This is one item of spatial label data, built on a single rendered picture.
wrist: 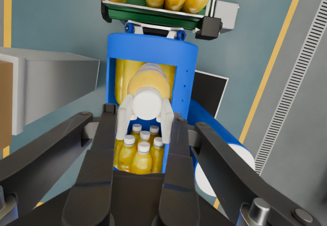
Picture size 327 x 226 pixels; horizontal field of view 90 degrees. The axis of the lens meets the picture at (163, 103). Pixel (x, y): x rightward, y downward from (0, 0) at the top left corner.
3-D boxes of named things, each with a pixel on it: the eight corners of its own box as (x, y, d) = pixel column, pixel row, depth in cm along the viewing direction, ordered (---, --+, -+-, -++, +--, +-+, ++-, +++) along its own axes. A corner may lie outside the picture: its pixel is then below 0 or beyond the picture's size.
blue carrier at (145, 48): (109, 215, 87) (90, 286, 59) (118, 40, 65) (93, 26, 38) (163, 217, 89) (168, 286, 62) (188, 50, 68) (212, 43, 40)
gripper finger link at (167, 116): (166, 113, 15) (174, 114, 15) (162, 96, 22) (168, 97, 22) (162, 143, 16) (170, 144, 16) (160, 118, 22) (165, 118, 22)
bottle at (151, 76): (167, 65, 39) (177, 80, 22) (162, 93, 42) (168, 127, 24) (138, 60, 39) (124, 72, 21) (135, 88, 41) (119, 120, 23)
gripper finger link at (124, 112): (123, 140, 15) (115, 140, 15) (131, 115, 22) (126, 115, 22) (125, 110, 14) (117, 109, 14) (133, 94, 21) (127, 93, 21)
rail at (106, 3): (104, 5, 62) (102, 2, 59) (104, 2, 61) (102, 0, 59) (207, 20, 65) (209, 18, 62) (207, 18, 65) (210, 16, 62)
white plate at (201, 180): (217, 134, 69) (216, 133, 70) (184, 184, 74) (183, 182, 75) (267, 160, 74) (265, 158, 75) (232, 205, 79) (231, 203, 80)
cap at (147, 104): (163, 89, 22) (164, 93, 21) (159, 115, 24) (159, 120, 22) (135, 85, 22) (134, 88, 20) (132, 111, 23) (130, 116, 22)
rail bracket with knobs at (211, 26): (189, 38, 71) (195, 34, 61) (192, 20, 70) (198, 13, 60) (211, 41, 72) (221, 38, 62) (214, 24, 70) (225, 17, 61)
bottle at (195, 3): (184, 20, 69) (195, 6, 51) (179, 2, 67) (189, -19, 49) (200, 14, 69) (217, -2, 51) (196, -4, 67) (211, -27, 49)
